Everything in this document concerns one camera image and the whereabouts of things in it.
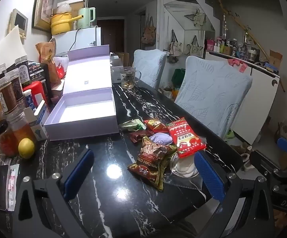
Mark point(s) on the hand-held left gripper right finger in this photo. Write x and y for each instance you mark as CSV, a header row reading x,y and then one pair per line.
x,y
209,176

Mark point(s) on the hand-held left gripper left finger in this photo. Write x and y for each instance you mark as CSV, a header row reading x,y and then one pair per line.
x,y
80,171

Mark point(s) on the clear plastic bag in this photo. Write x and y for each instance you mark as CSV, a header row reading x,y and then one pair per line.
x,y
183,168

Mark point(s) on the large red snack packet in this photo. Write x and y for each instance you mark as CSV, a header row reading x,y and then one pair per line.
x,y
186,138

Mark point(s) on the brown cereal packet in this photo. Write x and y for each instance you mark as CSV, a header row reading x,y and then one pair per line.
x,y
150,163

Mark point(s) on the purple sachet pouch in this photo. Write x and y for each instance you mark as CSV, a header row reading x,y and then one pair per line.
x,y
160,138

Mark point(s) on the dark red candy packet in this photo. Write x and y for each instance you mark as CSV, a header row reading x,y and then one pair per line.
x,y
138,136

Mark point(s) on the green candy packet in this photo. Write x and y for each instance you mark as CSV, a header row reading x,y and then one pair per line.
x,y
132,125

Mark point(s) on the bright red candy packet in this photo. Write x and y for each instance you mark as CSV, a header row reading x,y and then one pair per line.
x,y
155,126

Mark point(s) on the lavender gift box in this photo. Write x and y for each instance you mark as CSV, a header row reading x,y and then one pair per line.
x,y
84,74

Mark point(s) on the white cabinet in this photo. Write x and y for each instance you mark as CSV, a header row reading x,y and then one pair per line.
x,y
257,99

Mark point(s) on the yellow lemon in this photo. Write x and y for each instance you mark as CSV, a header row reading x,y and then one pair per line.
x,y
26,148

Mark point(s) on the white blue carton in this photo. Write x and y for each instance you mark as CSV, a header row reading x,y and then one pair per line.
x,y
40,126

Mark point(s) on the amber honey jar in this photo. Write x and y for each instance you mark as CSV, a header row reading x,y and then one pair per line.
x,y
22,129

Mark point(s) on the black cap red bottle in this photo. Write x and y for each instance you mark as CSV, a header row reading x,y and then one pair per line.
x,y
6,141

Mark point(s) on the wide light blue covered chair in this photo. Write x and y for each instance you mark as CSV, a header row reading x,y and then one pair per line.
x,y
212,91

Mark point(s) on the blue tablet tube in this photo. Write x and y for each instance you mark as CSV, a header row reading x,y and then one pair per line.
x,y
29,100

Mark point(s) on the small cardboard box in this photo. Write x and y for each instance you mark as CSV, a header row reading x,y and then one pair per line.
x,y
275,58

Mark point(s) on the orange bag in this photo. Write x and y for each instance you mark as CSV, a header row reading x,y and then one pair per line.
x,y
175,93

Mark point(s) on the red plastic container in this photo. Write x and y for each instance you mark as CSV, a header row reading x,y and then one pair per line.
x,y
38,91

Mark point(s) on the pink cloth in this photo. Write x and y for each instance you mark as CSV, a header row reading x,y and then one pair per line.
x,y
237,64

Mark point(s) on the small red packet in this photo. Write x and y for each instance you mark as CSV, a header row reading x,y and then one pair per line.
x,y
60,70

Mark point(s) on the green bag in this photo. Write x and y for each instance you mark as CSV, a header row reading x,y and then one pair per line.
x,y
178,76

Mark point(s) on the glass mug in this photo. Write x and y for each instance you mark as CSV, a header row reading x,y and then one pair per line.
x,y
127,78

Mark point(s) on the white tissue box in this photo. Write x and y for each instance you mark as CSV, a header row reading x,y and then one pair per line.
x,y
115,69

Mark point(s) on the black tea box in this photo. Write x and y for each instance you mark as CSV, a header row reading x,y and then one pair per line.
x,y
38,69

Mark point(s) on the dark spice jar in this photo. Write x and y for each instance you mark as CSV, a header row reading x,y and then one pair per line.
x,y
16,81

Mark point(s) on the group of counter bottles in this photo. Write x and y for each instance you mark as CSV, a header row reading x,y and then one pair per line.
x,y
232,48

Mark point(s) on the dark label jar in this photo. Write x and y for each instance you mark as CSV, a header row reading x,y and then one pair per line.
x,y
23,72

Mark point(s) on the brown paper bags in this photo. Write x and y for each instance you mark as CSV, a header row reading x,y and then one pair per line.
x,y
123,58

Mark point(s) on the brown paper snack bag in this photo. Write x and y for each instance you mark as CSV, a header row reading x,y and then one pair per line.
x,y
46,54

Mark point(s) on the narrow light blue covered chair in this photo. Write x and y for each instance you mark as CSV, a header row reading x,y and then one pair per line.
x,y
148,67

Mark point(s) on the bamboo stick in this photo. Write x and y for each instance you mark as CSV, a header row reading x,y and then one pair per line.
x,y
242,27

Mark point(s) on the woven straw fan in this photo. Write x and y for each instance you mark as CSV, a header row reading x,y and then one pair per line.
x,y
53,45

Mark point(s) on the beige tote bag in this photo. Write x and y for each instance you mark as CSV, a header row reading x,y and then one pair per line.
x,y
195,47
176,47

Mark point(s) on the white fridge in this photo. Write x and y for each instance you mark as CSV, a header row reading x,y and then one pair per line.
x,y
86,38

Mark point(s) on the dark wooden door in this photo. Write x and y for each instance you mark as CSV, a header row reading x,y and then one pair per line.
x,y
111,34

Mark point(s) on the white paper sheet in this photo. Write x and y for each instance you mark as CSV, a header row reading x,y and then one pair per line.
x,y
9,47

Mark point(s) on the yellow pot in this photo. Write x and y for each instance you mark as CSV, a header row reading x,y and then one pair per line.
x,y
60,24

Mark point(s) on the green electric kettle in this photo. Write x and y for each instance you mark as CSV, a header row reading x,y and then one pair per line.
x,y
84,17

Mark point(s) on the patterned tote bag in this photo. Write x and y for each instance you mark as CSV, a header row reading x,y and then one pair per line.
x,y
148,32

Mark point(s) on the crumpled plastic bag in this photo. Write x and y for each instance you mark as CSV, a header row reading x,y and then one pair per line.
x,y
63,8

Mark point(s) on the cardboard boxes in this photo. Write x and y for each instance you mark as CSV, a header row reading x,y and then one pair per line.
x,y
76,1

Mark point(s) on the gold framed picture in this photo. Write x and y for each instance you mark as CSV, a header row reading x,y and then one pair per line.
x,y
44,5

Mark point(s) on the wall intercom panel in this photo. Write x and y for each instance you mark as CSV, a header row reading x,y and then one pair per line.
x,y
19,22

